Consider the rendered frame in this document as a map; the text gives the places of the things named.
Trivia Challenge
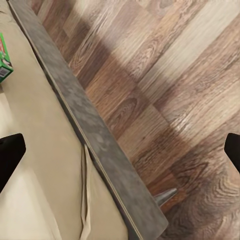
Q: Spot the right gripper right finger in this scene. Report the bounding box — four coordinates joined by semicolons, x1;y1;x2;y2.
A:
224;133;240;173

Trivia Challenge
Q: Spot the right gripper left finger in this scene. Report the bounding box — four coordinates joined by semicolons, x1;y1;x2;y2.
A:
0;133;26;193

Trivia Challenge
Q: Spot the board game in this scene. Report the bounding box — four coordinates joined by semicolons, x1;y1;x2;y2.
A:
0;32;14;82

